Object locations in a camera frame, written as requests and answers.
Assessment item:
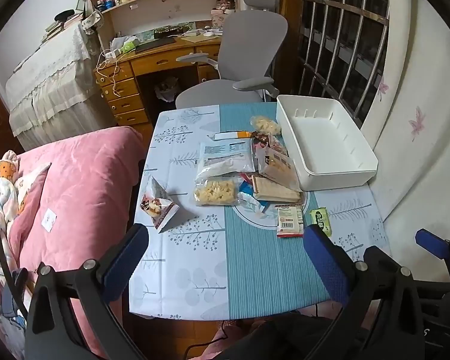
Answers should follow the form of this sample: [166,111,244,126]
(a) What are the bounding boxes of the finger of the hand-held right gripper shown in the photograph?
[363,245,450,294]
[415,229,450,261]

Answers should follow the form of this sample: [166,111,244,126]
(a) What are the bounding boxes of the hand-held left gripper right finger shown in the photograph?
[303,224,426,360]

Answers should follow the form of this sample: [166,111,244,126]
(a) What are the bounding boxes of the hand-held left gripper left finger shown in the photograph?
[24,223,151,360]

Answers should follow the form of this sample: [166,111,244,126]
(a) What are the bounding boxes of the small green snack packet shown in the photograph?
[308,207,332,237]

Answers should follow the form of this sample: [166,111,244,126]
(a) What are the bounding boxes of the red white snack packet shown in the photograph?
[274,203,304,238]

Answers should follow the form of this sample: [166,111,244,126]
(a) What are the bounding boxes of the triangular chocolate snack packet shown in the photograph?
[140,176,181,230]

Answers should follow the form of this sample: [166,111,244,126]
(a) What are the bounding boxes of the small white blue packet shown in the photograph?
[237,192,271,212]

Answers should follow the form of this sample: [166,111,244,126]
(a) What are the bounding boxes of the clear packet yellow label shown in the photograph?
[256,146,301,190]

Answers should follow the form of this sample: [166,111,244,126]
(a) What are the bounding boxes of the clear bag of yellow puffs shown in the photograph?
[193,177,238,207]

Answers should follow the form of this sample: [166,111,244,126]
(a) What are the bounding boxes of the white plastic bin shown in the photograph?
[276,94,379,191]

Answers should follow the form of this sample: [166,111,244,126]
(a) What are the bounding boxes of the large clear bag blue label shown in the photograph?
[196,139,256,181]

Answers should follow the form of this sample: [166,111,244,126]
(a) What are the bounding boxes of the clear bag of crackers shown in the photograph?
[250,115,282,136]

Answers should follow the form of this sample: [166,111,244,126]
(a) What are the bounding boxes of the long orange white packet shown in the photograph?
[209,130,253,142]

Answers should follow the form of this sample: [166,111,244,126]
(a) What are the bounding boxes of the blue tree-print tablecloth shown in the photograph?
[128,103,392,321]

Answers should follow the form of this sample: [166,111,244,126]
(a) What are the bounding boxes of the person's dark trousers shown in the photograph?
[225,313,346,360]

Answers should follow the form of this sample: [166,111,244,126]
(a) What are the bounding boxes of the pink blanket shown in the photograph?
[0,125,147,357]

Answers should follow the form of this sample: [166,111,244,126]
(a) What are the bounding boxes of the blue candy wrapper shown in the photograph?
[237,172,255,197]

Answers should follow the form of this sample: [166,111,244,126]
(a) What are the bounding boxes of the dark red snack packet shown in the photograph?
[252,132,287,156]

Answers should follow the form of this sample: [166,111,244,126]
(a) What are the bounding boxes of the cartoon printed cloth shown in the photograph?
[0,150,51,278]

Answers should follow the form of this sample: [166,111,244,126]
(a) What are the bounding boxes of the waste bin with liner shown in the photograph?
[154,77,182,103]

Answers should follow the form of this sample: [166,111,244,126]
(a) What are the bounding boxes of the white lace furniture cover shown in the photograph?
[4,22,113,151]

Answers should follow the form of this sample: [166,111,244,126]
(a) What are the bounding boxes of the wooden desk with drawers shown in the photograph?
[94,32,226,126]

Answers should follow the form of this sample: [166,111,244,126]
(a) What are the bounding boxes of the metal window grille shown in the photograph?
[296,0,391,128]

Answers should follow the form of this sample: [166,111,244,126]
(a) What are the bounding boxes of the black keyboard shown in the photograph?
[135,37,177,52]

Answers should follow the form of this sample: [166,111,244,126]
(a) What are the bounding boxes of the grey office chair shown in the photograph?
[175,0,289,110]

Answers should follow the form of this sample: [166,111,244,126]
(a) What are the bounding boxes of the floral fabric bag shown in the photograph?
[80,10,106,34]

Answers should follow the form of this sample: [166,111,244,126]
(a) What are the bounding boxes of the wooden bookshelf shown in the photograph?
[84,0,241,46]

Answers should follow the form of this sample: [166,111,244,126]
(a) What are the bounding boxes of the black cable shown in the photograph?
[0,176,29,319]

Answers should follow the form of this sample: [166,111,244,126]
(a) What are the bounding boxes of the white cable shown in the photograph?
[97,49,122,98]

